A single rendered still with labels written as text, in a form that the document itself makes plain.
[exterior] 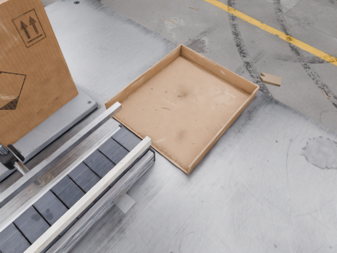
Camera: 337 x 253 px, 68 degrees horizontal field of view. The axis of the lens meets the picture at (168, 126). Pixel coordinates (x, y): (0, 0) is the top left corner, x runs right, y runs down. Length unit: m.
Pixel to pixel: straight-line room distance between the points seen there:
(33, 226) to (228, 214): 0.36
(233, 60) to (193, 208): 1.71
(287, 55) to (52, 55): 1.99
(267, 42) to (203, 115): 1.81
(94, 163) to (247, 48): 1.91
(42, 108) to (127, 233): 0.33
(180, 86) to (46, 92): 0.33
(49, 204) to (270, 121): 0.53
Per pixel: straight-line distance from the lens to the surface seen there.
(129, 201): 0.54
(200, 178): 0.56
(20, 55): 0.55
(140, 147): 0.49
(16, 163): 0.49
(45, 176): 0.60
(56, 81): 0.62
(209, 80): 0.73
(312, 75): 2.25
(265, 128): 0.67
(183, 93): 0.68
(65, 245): 0.52
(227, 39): 2.32
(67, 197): 0.52
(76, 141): 0.47
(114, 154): 0.53
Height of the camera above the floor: 1.34
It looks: 56 degrees down
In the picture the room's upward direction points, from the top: 3 degrees clockwise
